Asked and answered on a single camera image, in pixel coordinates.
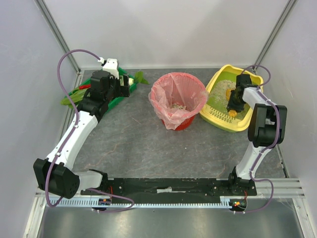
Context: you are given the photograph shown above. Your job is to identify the cat litter granules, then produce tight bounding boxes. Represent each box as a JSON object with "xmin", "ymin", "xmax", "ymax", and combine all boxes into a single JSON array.
[{"xmin": 207, "ymin": 79, "xmax": 250, "ymax": 119}]

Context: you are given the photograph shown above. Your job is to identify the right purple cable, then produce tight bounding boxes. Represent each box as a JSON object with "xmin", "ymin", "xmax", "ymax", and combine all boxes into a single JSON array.
[{"xmin": 228, "ymin": 64, "xmax": 282, "ymax": 215}]

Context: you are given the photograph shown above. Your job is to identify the yellow green litter box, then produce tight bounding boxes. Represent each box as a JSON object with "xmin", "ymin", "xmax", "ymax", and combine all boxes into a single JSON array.
[{"xmin": 200, "ymin": 64, "xmax": 264, "ymax": 132}]

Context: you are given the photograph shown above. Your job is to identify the red chili pepper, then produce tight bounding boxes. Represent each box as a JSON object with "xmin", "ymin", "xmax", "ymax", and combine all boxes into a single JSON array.
[{"xmin": 78, "ymin": 84, "xmax": 91, "ymax": 90}]

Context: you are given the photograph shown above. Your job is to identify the red mesh waste basket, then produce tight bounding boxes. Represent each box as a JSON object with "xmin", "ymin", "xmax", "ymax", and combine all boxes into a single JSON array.
[{"xmin": 151, "ymin": 72, "xmax": 207, "ymax": 131}]

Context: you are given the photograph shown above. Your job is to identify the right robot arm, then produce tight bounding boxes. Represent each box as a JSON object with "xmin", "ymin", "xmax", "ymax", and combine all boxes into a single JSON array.
[{"xmin": 227, "ymin": 74, "xmax": 287, "ymax": 195}]

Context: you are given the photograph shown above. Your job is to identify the purple cable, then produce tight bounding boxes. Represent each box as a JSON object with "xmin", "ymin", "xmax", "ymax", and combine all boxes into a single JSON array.
[
  {"xmin": 46, "ymin": 49, "xmax": 135, "ymax": 213},
  {"xmin": 228, "ymin": 64, "xmax": 282, "ymax": 215}
]

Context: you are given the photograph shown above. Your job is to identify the slotted cable duct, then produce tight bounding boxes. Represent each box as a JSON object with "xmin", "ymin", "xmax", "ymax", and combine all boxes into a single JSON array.
[{"xmin": 46, "ymin": 195, "xmax": 251, "ymax": 208}]

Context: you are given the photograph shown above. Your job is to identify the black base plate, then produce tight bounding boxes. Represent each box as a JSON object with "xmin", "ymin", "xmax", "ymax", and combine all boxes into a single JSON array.
[{"xmin": 96, "ymin": 178, "xmax": 257, "ymax": 199}]

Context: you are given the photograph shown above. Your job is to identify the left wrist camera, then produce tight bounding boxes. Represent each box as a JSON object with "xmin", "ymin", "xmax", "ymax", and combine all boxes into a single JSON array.
[{"xmin": 98, "ymin": 57, "xmax": 119, "ymax": 79}]

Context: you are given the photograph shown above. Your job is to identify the green plastic tray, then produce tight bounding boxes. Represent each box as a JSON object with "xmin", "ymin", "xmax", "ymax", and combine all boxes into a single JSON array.
[{"xmin": 78, "ymin": 67, "xmax": 137, "ymax": 111}]

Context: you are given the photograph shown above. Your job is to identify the white radish with leaves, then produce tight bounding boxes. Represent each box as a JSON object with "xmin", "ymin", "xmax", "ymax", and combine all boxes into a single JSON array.
[{"xmin": 128, "ymin": 71, "xmax": 149, "ymax": 86}]

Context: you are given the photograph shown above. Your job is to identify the green leafy vegetable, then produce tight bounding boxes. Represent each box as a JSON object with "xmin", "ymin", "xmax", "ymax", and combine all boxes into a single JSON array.
[{"xmin": 60, "ymin": 87, "xmax": 87, "ymax": 108}]

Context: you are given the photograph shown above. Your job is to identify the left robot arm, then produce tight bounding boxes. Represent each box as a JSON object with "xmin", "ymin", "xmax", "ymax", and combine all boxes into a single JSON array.
[{"xmin": 33, "ymin": 70, "xmax": 130, "ymax": 199}]

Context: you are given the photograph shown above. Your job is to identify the orange litter scoop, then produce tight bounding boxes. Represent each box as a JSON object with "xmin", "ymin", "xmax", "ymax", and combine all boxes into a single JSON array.
[{"xmin": 226, "ymin": 89, "xmax": 237, "ymax": 118}]

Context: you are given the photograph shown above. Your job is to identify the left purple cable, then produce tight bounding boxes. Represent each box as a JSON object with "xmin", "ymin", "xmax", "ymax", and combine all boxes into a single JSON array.
[{"xmin": 46, "ymin": 49, "xmax": 135, "ymax": 213}]

